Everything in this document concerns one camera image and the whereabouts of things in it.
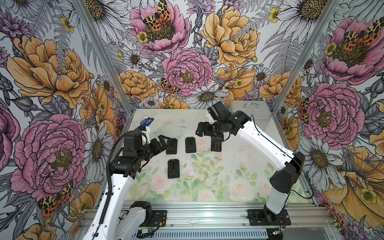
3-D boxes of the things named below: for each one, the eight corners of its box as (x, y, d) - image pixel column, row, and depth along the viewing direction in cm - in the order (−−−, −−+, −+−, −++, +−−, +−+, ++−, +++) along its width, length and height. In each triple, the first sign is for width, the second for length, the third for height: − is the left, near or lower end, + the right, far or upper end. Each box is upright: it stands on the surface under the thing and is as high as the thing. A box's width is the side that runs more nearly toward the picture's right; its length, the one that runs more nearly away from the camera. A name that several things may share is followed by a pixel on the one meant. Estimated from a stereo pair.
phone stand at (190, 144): (184, 153, 100) (184, 150, 98) (185, 139, 107) (185, 136, 105) (196, 153, 100) (196, 150, 98) (196, 139, 107) (196, 136, 105)
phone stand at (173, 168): (166, 178, 90) (165, 176, 87) (168, 161, 97) (168, 159, 95) (179, 178, 90) (179, 176, 88) (180, 161, 97) (180, 159, 95)
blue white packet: (139, 125, 115) (138, 121, 112) (147, 118, 120) (145, 114, 117) (145, 128, 113) (144, 124, 110) (153, 121, 118) (151, 117, 115)
